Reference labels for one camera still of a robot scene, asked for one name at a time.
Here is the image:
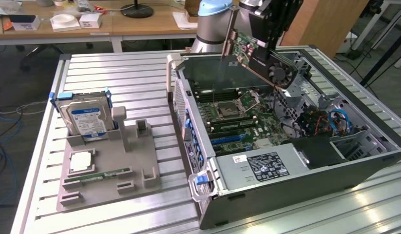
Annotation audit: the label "silver disk bay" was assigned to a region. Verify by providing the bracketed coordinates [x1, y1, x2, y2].
[328, 130, 388, 162]

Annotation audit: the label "black open PC case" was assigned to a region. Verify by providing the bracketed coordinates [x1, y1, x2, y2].
[167, 44, 401, 230]

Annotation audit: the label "gray parts rack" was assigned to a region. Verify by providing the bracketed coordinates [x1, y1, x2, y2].
[56, 106, 164, 213]

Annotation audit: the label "black graphics card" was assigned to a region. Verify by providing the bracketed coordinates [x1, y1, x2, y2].
[220, 6, 299, 90]

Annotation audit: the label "silver chipset heatsink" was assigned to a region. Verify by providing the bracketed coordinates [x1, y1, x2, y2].
[256, 138, 275, 149]

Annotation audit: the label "silver drive cage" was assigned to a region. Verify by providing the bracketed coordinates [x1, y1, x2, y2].
[274, 55, 322, 120]

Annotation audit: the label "black lamp base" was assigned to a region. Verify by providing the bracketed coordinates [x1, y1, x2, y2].
[120, 0, 155, 19]

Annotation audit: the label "white floor cable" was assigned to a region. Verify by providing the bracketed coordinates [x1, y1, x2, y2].
[0, 101, 48, 115]

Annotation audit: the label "small white box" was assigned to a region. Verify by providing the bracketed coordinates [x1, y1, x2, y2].
[79, 13, 103, 29]

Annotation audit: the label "brown cardboard box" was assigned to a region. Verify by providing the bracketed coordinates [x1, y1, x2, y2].
[184, 0, 203, 17]

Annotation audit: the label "CPU socket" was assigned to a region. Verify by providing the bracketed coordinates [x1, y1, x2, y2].
[214, 101, 246, 120]

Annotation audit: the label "clear plastic bag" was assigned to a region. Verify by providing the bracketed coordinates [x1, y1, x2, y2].
[0, 0, 23, 22]

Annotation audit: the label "wooden cabinet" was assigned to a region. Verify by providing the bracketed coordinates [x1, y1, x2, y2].
[280, 0, 371, 59]

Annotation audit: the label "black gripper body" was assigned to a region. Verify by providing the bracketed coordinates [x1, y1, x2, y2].
[267, 0, 304, 20]

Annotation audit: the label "black RAM slot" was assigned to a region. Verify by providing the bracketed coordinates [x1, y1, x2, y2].
[196, 92, 243, 103]
[194, 85, 240, 95]
[206, 115, 255, 125]

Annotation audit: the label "black expansion slot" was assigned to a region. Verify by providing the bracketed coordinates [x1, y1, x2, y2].
[208, 129, 251, 139]

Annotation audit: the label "green RAM stick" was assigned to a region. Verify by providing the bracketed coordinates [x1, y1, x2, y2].
[64, 167, 132, 183]
[212, 119, 259, 132]

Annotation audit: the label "white square box with dish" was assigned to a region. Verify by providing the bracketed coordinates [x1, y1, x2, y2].
[50, 14, 82, 32]

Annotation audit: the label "blue expansion slot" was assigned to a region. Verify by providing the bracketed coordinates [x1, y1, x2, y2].
[212, 135, 252, 147]

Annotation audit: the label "green motherboard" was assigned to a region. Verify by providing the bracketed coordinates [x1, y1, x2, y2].
[188, 80, 290, 156]

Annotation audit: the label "white papers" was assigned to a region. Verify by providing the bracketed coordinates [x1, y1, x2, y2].
[172, 11, 200, 30]

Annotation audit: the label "hard disk in blue carrier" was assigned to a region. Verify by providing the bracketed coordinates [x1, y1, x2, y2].
[50, 88, 119, 142]

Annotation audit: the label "black plastic cover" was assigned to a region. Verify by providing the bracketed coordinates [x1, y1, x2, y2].
[291, 135, 347, 171]

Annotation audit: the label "black tripod stand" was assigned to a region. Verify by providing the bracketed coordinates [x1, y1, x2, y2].
[359, 0, 401, 88]

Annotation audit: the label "blue floor cable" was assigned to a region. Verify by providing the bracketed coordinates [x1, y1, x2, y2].
[0, 108, 24, 209]

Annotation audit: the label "gray power supply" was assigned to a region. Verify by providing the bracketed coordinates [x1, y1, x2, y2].
[215, 143, 311, 192]

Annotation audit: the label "silver socket cover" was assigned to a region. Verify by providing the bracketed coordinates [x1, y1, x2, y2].
[238, 89, 263, 111]

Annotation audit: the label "black red wire harness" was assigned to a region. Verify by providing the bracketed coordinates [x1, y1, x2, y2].
[298, 109, 331, 137]

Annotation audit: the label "blue wire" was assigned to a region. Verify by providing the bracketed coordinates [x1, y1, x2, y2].
[328, 109, 354, 134]

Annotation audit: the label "silver CPU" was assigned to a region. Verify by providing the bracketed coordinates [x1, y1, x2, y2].
[70, 152, 94, 173]

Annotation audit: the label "white box with black top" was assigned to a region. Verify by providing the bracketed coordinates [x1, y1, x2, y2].
[8, 14, 42, 31]

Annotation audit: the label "black office chair base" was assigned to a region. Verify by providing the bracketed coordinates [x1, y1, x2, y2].
[20, 43, 67, 72]

